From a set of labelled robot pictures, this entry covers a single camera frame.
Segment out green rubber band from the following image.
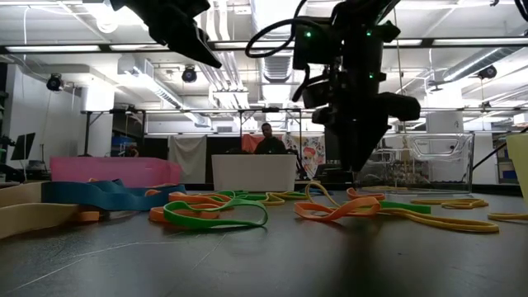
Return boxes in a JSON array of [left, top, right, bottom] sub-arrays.
[[378, 200, 432, 215], [213, 189, 251, 200], [163, 198, 270, 231]]

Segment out silver ribbed duct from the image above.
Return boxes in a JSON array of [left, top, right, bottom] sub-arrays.
[[442, 45, 521, 83], [262, 53, 295, 85]]

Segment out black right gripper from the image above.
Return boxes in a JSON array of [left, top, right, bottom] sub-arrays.
[[302, 73, 422, 172]]

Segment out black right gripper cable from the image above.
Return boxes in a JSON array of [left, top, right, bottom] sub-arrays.
[[244, 0, 311, 103]]

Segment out wide beige rubber band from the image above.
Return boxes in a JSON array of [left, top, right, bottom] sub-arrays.
[[0, 181, 101, 241]]

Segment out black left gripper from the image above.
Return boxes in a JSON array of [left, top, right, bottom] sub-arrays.
[[109, 0, 224, 69]]

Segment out orange hanging cloth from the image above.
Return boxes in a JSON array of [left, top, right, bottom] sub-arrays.
[[240, 133, 265, 154]]

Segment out black ceiling spotlight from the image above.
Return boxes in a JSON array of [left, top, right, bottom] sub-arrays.
[[181, 64, 199, 85], [45, 73, 66, 93], [477, 64, 499, 81]]

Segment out black overhead crossbar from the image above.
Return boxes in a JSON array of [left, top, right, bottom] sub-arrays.
[[0, 36, 528, 56]]

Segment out wide blue rubber band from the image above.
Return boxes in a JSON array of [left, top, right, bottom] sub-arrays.
[[40, 177, 187, 213]]

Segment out blue storage bin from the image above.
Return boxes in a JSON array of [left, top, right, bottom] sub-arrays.
[[110, 135, 138, 158]]

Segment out black computer monitor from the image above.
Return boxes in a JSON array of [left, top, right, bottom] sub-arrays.
[[9, 131, 37, 163]]

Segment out white plastic basket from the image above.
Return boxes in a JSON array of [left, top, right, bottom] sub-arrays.
[[210, 153, 299, 193]]

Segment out black table mat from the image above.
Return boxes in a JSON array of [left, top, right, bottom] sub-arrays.
[[0, 181, 528, 297]]

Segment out clear plastic basket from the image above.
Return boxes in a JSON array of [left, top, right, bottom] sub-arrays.
[[353, 131, 476, 196]]

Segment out white hanging cloth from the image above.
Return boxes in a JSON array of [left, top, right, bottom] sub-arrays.
[[167, 134, 208, 185]]

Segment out floral hanging cloth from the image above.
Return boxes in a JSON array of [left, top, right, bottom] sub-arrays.
[[284, 132, 328, 179]]

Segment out black clothes rack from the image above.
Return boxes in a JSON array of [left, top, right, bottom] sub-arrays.
[[80, 107, 304, 158]]

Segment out yellow rubber band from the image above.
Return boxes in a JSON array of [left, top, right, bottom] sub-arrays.
[[246, 191, 309, 207], [409, 197, 490, 210], [304, 181, 501, 234], [487, 211, 528, 222]]

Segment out pink plastic basket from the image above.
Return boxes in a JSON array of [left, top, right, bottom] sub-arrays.
[[49, 156, 183, 189]]

